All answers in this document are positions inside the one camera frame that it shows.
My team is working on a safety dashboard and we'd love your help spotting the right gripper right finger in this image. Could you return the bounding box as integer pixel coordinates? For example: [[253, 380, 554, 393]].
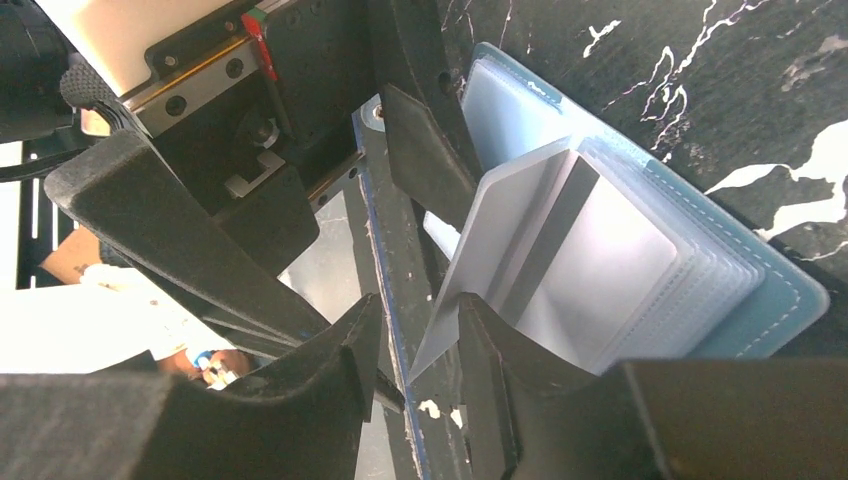
[[458, 293, 847, 479]]

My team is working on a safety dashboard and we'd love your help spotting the blue card holder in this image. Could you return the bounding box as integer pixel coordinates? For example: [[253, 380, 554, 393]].
[[407, 40, 831, 386]]

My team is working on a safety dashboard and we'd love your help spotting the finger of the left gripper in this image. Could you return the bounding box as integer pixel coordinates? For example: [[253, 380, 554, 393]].
[[381, 84, 482, 231], [44, 130, 330, 345]]

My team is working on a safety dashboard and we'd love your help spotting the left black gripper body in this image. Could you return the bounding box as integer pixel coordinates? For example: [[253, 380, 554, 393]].
[[124, 1, 461, 275]]

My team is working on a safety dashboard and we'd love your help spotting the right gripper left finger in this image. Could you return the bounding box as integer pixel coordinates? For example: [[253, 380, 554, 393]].
[[1, 294, 383, 479]]

